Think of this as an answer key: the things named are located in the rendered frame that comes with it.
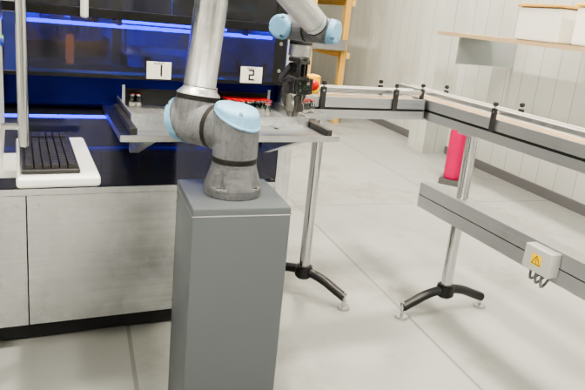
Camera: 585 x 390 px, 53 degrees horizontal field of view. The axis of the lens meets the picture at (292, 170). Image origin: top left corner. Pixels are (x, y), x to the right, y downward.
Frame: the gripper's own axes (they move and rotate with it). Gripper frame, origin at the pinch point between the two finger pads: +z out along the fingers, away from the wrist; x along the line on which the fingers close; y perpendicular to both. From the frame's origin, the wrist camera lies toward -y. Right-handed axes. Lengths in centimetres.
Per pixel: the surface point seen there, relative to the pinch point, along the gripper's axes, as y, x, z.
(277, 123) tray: 1.9, -5.8, 2.3
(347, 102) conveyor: -35, 41, 0
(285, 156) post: -24.1, 10.1, 20.8
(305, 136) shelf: 15.8, -1.5, 3.6
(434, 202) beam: -21, 84, 42
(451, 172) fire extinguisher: -192, 235, 81
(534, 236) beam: 35, 87, 36
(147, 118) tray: 1.9, -49.1, 1.5
